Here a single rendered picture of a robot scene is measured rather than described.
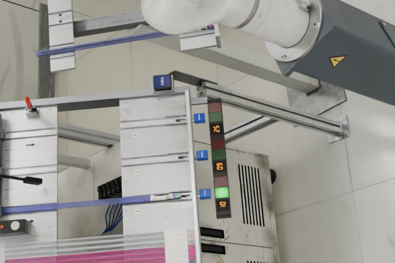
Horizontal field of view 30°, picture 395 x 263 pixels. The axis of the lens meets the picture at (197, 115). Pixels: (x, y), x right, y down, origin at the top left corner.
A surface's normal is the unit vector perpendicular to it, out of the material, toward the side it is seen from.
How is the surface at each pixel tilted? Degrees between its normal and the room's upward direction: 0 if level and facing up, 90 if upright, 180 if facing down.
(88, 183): 0
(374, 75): 90
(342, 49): 90
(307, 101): 0
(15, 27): 90
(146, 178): 45
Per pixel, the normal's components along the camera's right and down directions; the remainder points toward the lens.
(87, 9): 0.07, 0.93
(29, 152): -0.07, -0.36
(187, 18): 0.52, 0.54
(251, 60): 0.65, -0.40
